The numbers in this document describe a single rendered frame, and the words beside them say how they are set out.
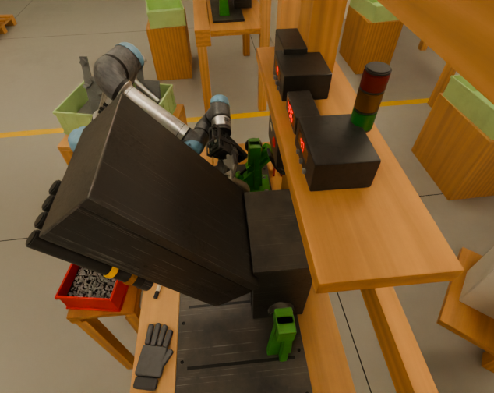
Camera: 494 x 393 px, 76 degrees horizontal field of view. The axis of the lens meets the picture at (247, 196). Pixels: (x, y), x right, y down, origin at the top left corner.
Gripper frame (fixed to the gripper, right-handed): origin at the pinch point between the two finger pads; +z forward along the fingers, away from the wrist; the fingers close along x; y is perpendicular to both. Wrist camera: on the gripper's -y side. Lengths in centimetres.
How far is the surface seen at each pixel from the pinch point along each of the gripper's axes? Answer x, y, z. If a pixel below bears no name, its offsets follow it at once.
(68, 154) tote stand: -119, 23, -64
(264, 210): 11.5, -3.0, 15.8
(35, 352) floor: -168, 10, 46
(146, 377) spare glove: -32, 12, 60
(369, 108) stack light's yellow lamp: 55, 13, 14
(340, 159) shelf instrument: 49, 18, 24
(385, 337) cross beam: 36, -12, 55
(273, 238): 14.6, -1.9, 26.3
